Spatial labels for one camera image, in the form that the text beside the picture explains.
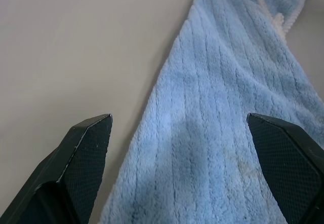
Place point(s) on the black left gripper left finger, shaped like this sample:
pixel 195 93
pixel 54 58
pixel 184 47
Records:
pixel 76 168

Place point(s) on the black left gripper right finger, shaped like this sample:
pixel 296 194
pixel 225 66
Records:
pixel 288 168

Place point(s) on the light blue ribbed towel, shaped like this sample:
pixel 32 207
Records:
pixel 207 112

